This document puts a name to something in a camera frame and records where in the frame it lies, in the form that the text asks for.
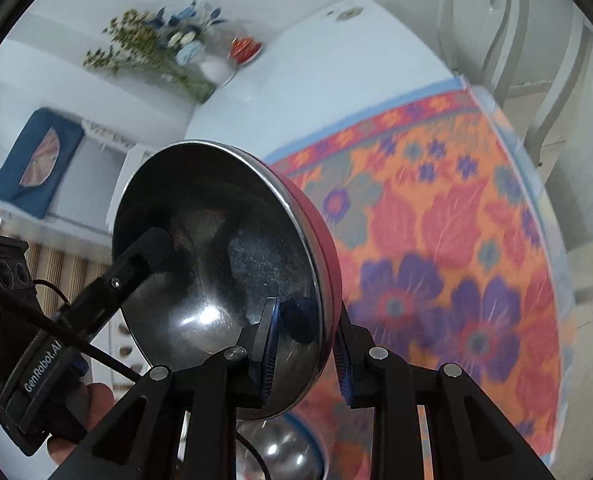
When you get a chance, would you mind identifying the white carved chair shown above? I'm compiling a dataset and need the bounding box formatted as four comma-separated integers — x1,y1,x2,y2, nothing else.
439,0,532,111
89,305,150,391
521,25,593,311

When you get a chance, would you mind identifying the blue cloth with fan pattern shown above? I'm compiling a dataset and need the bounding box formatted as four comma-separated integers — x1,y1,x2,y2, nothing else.
0,107,84,218

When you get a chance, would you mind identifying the black cable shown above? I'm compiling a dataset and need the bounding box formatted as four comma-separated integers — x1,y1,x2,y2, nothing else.
0,277,274,480

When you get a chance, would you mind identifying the small red dish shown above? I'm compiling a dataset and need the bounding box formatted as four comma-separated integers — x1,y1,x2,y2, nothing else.
229,35,263,66

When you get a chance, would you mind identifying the person's left hand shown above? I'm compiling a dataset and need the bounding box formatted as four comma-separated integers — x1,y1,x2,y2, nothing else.
46,382,117,466

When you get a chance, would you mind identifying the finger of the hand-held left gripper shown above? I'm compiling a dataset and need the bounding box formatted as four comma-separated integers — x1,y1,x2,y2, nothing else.
59,227,174,346

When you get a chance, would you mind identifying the pink steel bowl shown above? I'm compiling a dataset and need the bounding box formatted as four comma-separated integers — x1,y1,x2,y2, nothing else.
111,140,344,422

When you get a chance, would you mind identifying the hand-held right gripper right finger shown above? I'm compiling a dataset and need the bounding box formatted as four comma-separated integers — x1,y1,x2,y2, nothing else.
333,300,557,480

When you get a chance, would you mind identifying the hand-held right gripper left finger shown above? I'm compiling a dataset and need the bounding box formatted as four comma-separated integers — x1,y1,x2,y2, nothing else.
49,297,280,480

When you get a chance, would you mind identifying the flower bouquet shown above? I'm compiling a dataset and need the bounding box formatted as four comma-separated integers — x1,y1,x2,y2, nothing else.
84,0,227,103

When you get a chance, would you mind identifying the orange floral tablecloth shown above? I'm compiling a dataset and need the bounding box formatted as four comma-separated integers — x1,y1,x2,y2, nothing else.
266,85,579,480

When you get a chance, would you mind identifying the white vase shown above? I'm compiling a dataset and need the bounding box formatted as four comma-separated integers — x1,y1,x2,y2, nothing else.
199,52,237,88

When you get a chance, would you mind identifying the blue steel bowl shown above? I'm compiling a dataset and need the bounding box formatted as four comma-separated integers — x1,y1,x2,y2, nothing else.
234,412,327,480

